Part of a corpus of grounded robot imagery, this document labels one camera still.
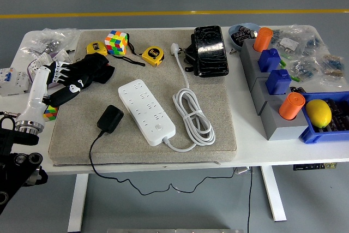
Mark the white wall socket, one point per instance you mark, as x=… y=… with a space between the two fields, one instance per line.
x=64 y=55
x=35 y=66

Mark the small metal clip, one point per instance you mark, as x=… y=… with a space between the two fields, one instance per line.
x=232 y=51

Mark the green plastic peg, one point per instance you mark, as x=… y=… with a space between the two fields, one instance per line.
x=295 y=78
x=283 y=63

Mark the clear bag metal parts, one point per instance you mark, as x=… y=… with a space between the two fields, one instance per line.
x=46 y=43

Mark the yellow tape measure round label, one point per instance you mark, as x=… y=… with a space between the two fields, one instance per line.
x=152 y=55

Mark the glossy black case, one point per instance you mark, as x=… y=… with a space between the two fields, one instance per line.
x=211 y=50

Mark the blue block peg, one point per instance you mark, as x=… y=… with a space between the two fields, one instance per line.
x=278 y=81
x=268 y=59

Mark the yellow tape measure black label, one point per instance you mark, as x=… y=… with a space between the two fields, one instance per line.
x=95 y=47

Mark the clear bag white label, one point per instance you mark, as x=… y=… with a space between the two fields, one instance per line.
x=289 y=43

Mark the white table leg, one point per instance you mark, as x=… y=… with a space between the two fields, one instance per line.
x=274 y=194
x=77 y=203

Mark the small colourful puzzle cube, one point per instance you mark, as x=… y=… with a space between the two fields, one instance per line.
x=51 y=114

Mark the black components in bowl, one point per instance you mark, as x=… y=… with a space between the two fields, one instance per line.
x=241 y=35

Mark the black table control panel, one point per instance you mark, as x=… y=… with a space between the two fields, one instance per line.
x=308 y=166

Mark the black power adapter plug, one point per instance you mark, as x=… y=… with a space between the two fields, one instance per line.
x=110 y=118

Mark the large colourful puzzle cube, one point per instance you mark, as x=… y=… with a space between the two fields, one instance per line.
x=116 y=42

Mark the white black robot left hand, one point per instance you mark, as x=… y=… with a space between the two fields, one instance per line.
x=36 y=94

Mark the black cloth pouch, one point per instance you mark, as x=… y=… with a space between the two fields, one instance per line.
x=95 y=69

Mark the yellow lemon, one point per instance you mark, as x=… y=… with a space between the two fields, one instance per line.
x=319 y=114

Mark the white circuit breaker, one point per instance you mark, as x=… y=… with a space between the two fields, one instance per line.
x=13 y=80

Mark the grey under-table bracket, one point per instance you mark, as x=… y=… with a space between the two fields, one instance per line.
x=244 y=170

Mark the orange cylinder peg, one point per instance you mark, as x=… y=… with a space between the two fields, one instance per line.
x=263 y=39
x=290 y=106

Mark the loose black capacitors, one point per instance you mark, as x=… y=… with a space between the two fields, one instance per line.
x=297 y=90

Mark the grey holder block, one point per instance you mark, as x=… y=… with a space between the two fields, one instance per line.
x=253 y=70
x=260 y=94
x=283 y=132
x=246 y=50

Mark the blue bowl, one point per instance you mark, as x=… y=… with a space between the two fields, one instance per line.
x=232 y=29

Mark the grey-brown mat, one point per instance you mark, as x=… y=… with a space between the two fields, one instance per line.
x=163 y=85

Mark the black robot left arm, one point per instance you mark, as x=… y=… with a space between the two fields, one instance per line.
x=16 y=162

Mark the blue plastic bin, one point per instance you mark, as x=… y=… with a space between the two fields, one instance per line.
x=313 y=134

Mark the clear bag blue resistors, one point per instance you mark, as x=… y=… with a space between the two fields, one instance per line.
x=305 y=69
x=334 y=64

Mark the black components in bin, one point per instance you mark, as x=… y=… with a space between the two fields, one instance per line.
x=339 y=115

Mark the white power strip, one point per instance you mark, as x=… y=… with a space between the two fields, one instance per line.
x=141 y=107

